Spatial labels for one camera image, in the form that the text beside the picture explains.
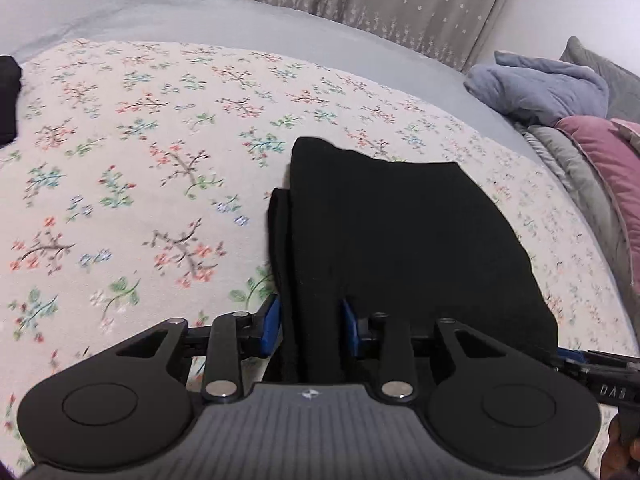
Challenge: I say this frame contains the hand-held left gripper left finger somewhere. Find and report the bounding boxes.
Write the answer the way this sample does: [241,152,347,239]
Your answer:
[115,294,281,404]

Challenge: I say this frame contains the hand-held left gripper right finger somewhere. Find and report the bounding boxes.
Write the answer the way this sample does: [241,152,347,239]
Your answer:
[341,299,501,404]

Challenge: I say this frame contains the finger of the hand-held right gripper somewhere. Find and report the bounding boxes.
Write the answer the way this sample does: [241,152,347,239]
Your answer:
[575,350,640,370]
[542,346,594,381]

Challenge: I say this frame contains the black pants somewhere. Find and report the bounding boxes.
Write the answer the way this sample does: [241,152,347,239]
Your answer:
[266,135,561,386]

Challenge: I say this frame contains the person's right hand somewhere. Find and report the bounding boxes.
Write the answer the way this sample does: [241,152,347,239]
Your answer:
[600,416,640,480]

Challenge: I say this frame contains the grey quilt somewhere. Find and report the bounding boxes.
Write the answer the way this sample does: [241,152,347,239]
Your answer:
[520,125,640,311]

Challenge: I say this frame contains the pink pillow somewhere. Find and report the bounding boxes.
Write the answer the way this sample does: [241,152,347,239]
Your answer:
[555,116,640,286]

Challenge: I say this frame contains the floral printed blanket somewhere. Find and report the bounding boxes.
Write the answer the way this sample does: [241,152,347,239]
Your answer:
[0,39,631,476]

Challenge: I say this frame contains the blue-grey crumpled blanket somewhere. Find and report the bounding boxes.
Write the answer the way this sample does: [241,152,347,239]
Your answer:
[464,50,611,128]

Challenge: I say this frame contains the grey pillow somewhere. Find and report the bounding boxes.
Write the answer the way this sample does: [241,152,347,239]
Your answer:
[559,36,640,123]

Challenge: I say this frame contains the grey bed sheet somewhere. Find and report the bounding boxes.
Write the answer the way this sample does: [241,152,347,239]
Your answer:
[10,0,551,171]

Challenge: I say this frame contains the grey star-patterned curtain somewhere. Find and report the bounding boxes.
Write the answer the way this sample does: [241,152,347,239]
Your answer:
[205,0,526,73]

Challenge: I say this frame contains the folded black garment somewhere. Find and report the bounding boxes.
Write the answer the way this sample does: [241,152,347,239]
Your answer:
[0,55,23,148]

